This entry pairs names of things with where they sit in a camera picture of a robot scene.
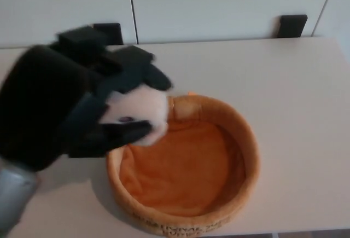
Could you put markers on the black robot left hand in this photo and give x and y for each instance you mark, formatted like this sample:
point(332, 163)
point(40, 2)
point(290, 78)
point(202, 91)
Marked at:
point(49, 98)

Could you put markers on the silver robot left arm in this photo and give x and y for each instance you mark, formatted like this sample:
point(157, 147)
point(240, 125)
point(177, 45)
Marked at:
point(13, 194)

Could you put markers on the orange plush round plate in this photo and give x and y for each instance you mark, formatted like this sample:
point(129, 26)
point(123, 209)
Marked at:
point(186, 172)

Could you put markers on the white cabinet door with lettering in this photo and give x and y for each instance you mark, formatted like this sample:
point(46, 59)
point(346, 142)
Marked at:
point(54, 8)

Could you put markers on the plain white cabinet door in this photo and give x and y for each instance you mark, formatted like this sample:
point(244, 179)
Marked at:
point(218, 5)
point(339, 5)

